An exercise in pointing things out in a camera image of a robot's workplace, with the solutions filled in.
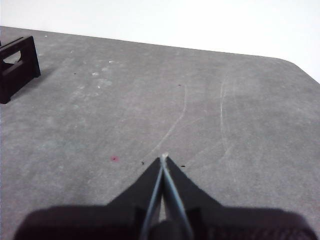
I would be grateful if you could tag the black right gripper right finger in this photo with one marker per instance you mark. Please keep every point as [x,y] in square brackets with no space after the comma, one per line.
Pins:
[225,222]

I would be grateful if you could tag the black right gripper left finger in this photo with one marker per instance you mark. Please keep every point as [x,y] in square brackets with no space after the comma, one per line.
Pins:
[100,222]

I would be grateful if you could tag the black plate rack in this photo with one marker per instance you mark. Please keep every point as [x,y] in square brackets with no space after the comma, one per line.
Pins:
[15,80]

